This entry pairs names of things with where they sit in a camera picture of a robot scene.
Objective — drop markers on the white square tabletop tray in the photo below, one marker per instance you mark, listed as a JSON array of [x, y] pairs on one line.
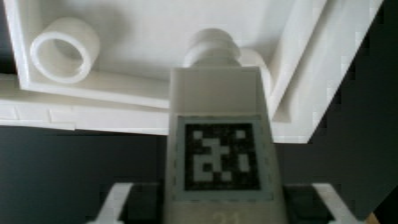
[[299, 36]]

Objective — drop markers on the white leg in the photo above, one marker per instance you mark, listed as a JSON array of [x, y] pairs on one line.
[[222, 183]]

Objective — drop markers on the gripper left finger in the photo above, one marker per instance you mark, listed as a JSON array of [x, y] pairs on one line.
[[130, 204]]

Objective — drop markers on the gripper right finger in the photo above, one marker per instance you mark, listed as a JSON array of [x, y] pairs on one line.
[[315, 205]]

